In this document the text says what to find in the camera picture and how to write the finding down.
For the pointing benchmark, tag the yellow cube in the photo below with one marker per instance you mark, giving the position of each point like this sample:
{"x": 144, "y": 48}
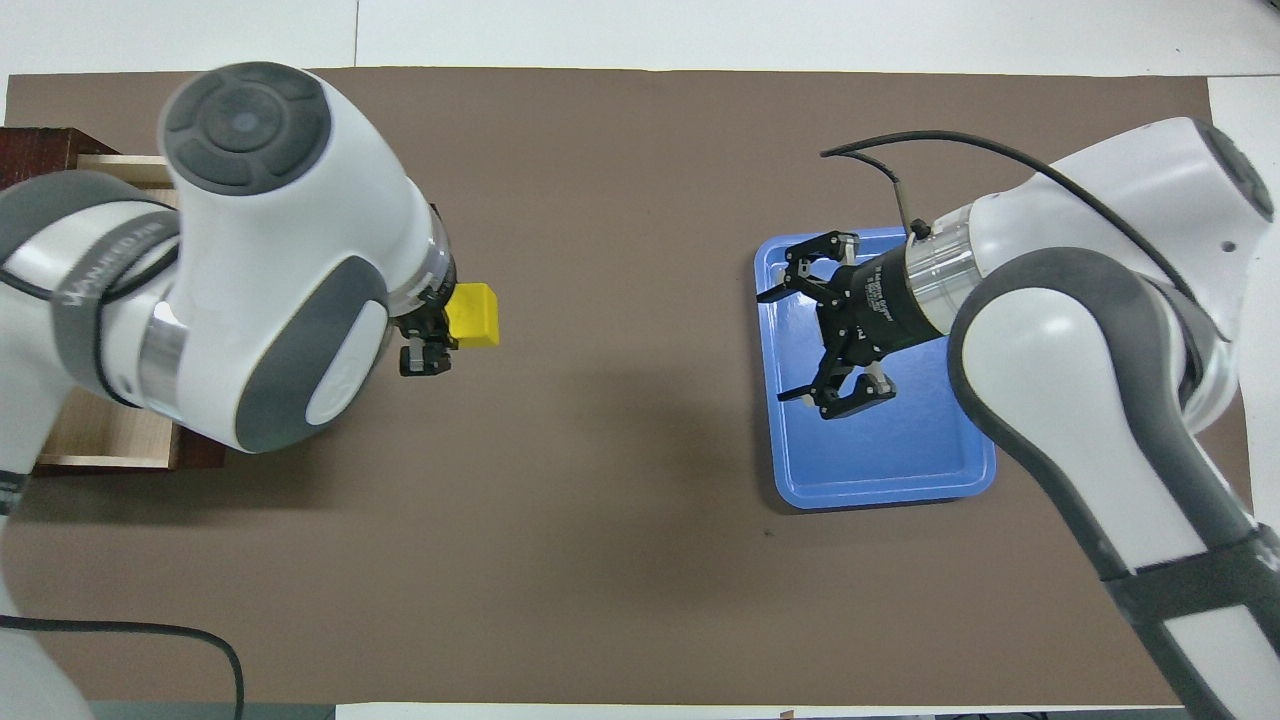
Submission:
{"x": 475, "y": 315}

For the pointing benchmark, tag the wooden drawer with dark front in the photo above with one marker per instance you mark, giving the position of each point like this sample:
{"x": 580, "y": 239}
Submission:
{"x": 110, "y": 440}

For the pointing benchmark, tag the blue plastic tray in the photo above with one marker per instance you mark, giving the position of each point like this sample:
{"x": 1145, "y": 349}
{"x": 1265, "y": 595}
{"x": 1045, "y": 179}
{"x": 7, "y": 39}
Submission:
{"x": 880, "y": 450}

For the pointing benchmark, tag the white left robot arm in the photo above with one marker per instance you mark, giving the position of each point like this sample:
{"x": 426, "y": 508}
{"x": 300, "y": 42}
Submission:
{"x": 280, "y": 200}

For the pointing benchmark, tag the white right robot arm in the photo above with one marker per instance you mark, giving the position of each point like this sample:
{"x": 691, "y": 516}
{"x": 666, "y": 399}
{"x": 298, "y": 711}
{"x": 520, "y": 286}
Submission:
{"x": 1080, "y": 350}

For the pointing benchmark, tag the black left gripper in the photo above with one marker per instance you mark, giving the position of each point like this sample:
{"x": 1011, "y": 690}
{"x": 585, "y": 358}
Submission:
{"x": 425, "y": 325}

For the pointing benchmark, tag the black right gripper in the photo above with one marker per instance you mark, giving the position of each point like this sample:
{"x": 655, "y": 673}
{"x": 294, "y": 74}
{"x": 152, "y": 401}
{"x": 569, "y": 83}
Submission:
{"x": 880, "y": 305}

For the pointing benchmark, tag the brown table mat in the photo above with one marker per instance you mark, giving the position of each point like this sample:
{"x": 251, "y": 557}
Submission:
{"x": 620, "y": 500}

